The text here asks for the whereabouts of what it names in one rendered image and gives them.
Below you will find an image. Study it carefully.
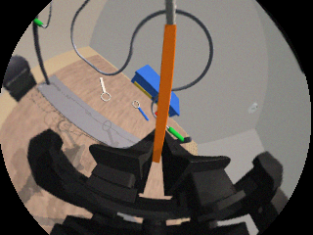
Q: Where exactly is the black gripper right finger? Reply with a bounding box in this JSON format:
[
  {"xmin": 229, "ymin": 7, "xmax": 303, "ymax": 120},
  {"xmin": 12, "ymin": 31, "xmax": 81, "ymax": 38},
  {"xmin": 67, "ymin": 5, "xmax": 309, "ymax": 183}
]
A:
[{"xmin": 160, "ymin": 130, "xmax": 231, "ymax": 197}]

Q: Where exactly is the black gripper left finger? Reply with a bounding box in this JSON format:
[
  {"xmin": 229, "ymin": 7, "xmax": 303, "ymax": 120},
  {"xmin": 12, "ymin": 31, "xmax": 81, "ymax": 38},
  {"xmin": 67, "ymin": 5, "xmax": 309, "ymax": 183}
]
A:
[{"xmin": 89, "ymin": 129, "xmax": 156, "ymax": 193}]

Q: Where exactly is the orange handle with grey loop tip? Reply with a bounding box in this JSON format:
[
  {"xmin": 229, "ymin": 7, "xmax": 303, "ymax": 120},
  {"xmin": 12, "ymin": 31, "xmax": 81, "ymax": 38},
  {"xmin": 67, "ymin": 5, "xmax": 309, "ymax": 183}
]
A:
[{"xmin": 153, "ymin": 0, "xmax": 176, "ymax": 164}]

